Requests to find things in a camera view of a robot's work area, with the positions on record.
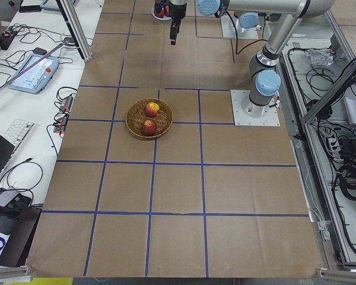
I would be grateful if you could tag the white keyboard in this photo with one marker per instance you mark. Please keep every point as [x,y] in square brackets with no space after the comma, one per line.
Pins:
[18,131]

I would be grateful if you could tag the crumpled white paper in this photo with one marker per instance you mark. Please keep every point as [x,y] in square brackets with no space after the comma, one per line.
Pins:
[320,57]

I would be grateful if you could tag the blue teach pendant tablet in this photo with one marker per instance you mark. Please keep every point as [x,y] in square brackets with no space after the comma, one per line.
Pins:
[35,80]

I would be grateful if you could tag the white blue plate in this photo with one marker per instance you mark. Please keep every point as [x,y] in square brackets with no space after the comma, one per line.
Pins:
[166,18]

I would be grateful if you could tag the red apple on plate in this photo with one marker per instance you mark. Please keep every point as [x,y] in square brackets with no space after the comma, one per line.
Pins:
[159,12]

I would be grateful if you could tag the red yellow apple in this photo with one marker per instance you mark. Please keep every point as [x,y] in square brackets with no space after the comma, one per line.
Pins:
[152,109]

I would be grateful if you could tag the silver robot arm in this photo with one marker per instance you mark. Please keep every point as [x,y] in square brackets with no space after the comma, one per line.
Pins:
[246,22]
[266,82]

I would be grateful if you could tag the grey usb hub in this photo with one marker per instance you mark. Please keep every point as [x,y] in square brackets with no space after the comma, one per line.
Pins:
[7,196]

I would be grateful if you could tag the dark red apple in basket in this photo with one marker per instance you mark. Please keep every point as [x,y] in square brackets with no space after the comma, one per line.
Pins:
[148,127]

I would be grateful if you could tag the brown wicker basket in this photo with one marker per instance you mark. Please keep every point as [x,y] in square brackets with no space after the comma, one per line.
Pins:
[149,118]

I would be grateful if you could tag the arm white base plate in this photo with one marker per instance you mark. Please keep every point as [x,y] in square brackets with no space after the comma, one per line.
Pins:
[245,113]
[228,30]

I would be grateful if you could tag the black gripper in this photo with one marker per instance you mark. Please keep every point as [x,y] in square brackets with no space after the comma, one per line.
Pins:
[177,12]

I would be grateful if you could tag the aluminium frame post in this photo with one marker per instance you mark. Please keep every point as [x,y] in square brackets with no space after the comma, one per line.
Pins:
[75,28]

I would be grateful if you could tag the black box on desk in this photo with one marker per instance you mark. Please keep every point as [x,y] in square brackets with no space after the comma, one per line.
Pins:
[18,245]

